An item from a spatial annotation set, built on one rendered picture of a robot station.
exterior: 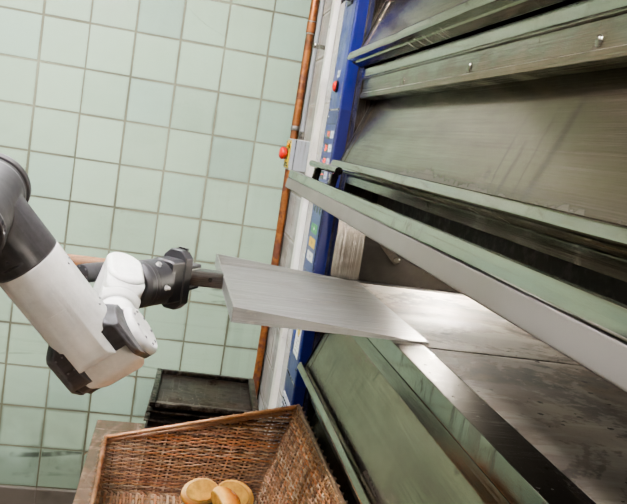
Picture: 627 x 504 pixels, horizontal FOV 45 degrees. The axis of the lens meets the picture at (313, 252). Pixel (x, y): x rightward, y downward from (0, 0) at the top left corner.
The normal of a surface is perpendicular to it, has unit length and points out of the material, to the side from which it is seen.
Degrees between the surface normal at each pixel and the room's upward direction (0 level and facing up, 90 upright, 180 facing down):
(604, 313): 81
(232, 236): 90
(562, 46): 90
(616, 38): 90
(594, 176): 70
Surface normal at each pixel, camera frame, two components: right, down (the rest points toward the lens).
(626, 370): -0.94, -0.28
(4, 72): 0.17, 0.16
